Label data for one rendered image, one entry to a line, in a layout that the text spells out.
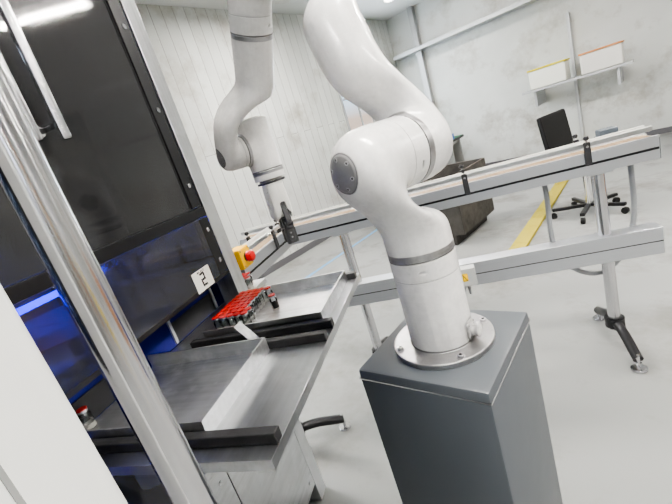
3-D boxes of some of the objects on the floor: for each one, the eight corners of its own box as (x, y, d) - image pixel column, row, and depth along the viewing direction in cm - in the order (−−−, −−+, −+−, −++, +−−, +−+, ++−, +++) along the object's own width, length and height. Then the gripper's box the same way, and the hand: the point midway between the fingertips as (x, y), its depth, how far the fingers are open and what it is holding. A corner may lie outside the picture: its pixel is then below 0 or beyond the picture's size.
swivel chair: (625, 198, 359) (615, 94, 334) (634, 218, 311) (623, 98, 286) (551, 209, 391) (537, 115, 367) (550, 229, 344) (533, 122, 319)
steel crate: (472, 245, 365) (457, 175, 347) (383, 250, 433) (366, 192, 415) (498, 217, 420) (487, 155, 402) (416, 225, 488) (403, 173, 471)
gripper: (290, 171, 96) (312, 240, 101) (277, 173, 111) (297, 233, 116) (261, 181, 94) (286, 251, 99) (252, 181, 109) (274, 242, 114)
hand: (290, 234), depth 107 cm, fingers open, 3 cm apart
